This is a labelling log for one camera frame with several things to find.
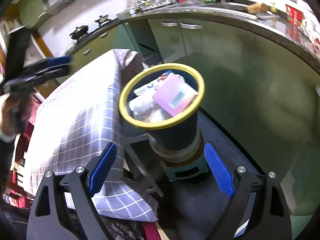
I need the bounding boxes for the person's left hand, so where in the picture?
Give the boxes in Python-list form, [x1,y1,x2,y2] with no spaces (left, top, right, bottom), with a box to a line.
[1,94,21,137]

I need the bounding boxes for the yellow rimmed black trash bin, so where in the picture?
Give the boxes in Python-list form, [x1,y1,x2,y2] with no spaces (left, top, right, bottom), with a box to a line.
[118,63,205,151]

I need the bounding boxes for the white supplement bottle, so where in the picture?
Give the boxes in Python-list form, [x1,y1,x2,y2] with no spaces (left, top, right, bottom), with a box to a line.
[129,95,153,121]

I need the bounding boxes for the small steel pot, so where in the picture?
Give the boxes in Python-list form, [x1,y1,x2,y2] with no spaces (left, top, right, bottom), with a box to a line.
[95,15,110,26]

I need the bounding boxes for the green kitchen cabinets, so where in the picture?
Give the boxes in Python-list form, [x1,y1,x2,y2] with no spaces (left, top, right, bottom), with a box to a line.
[75,18,319,216]

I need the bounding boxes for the purple cardboard box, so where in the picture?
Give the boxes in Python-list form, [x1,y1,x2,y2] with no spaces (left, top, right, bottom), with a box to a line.
[152,73,198,117]

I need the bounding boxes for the wooden rolling pin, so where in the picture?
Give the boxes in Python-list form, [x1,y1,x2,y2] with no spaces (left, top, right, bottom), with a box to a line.
[247,3,268,14]

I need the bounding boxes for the purple grid tablecloth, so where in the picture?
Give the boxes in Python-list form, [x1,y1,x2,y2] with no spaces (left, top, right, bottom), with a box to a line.
[23,49,158,222]

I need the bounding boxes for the blue white snack wrapper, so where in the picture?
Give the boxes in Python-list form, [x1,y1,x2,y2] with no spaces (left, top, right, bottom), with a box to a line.
[133,70,172,96]

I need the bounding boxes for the black wok with lid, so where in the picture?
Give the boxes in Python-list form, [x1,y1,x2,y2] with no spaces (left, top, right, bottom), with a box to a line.
[69,25,88,40]

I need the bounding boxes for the dark kitchen countertop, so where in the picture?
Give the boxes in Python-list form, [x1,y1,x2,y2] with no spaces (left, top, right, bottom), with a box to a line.
[66,4,319,73]

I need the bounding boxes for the dish drying rack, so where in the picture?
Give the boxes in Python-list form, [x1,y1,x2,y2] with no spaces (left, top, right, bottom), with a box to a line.
[136,0,176,11]

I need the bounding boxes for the green stool under bin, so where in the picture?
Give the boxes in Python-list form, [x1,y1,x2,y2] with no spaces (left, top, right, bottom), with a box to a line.
[161,152,208,181]

